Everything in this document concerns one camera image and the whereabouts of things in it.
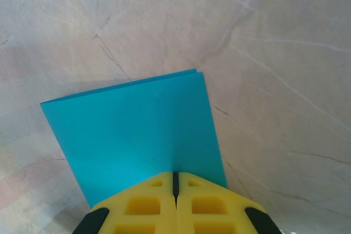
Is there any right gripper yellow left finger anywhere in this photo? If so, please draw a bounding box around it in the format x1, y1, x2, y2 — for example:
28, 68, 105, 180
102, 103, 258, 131
71, 172, 177, 234

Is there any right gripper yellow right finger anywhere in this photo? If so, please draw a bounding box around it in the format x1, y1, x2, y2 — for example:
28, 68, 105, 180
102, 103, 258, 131
176, 172, 283, 234

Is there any blue square paper sheet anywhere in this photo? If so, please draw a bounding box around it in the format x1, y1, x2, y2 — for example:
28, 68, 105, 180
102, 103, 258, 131
39, 69, 228, 209

